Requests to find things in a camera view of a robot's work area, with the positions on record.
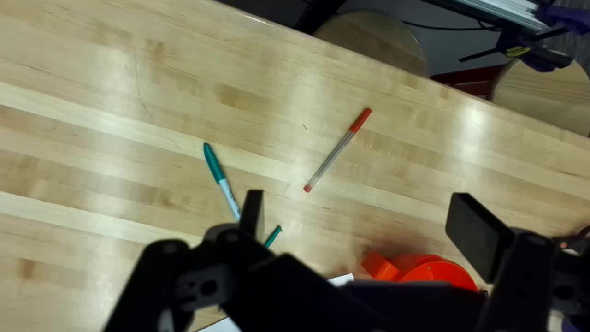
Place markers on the orange capped white pen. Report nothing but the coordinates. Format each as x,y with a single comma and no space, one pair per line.
338,147

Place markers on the round wooden stool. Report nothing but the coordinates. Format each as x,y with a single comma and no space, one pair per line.
377,35

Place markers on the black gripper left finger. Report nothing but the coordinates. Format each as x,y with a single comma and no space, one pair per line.
251,219

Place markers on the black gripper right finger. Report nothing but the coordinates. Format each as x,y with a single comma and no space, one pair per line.
480,236

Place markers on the green capped white pen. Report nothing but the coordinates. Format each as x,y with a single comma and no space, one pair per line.
222,179

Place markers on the orange plastic cup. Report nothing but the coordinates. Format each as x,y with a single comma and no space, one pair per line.
417,267

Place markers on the slim green pen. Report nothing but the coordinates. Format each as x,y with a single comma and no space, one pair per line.
275,232

